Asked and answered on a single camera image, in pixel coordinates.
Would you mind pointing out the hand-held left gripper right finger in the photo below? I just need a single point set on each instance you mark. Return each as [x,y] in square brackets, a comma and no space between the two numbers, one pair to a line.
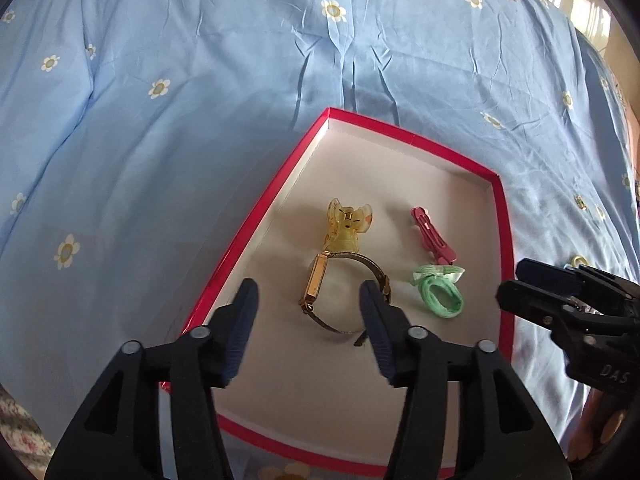
[377,335]

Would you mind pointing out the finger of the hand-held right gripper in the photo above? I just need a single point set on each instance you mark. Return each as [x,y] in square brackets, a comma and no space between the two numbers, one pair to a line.
[525,300]
[542,272]

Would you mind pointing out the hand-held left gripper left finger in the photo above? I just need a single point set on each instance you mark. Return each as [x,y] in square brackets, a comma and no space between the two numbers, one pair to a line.
[240,332]

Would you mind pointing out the red shallow box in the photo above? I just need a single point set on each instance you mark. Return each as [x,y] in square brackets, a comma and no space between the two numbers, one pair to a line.
[375,170]

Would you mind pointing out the person's right hand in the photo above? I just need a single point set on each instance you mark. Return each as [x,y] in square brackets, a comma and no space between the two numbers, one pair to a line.
[600,430]

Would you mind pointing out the gold wristwatch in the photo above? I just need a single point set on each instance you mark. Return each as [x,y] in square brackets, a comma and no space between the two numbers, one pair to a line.
[317,280]

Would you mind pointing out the yellow hair claw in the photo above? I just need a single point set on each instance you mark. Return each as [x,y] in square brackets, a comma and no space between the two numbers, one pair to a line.
[345,230]

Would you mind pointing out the pink hair clip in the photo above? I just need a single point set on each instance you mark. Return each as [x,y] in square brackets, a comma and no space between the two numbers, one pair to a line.
[430,235]

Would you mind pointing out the blue floral bedsheet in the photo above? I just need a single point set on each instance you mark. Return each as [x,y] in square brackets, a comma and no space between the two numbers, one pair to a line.
[200,110]

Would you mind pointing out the floral cloth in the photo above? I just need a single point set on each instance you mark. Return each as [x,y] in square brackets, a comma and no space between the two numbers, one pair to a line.
[20,425]

